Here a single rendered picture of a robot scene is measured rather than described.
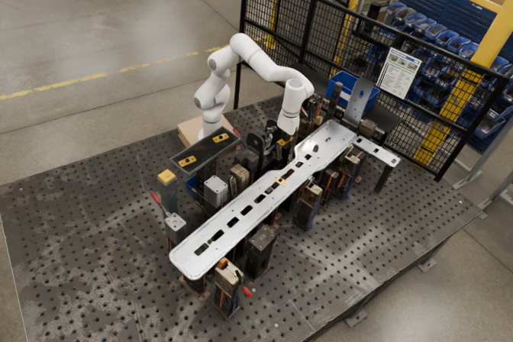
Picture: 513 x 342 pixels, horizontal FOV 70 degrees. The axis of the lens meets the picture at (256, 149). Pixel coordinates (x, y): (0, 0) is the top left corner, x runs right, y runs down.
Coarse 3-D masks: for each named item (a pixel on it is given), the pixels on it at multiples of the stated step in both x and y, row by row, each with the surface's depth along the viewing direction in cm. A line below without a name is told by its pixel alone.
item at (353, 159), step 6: (348, 156) 218; (354, 156) 214; (342, 162) 217; (348, 162) 214; (354, 162) 211; (342, 168) 219; (348, 168) 217; (354, 168) 213; (342, 174) 222; (348, 174) 219; (354, 174) 220; (342, 180) 225; (348, 180) 224; (336, 186) 231; (342, 186) 228; (348, 186) 226; (336, 192) 233; (342, 192) 230; (342, 198) 234
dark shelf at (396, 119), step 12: (300, 72) 274; (312, 72) 276; (312, 84) 264; (324, 84) 266; (324, 96) 255; (372, 108) 251; (384, 108) 252; (360, 120) 244; (372, 120) 242; (384, 120) 243; (396, 120) 245; (384, 132) 236
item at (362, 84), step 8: (360, 80) 222; (368, 80) 219; (360, 88) 225; (368, 88) 221; (352, 96) 232; (368, 96) 224; (352, 104) 235; (360, 104) 230; (344, 112) 241; (352, 112) 238; (360, 112) 234; (352, 120) 241
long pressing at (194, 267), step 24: (312, 144) 224; (336, 144) 226; (288, 168) 208; (312, 168) 210; (264, 192) 194; (288, 192) 196; (216, 216) 180; (240, 216) 182; (264, 216) 184; (192, 240) 170; (216, 240) 171; (240, 240) 174; (192, 264) 162
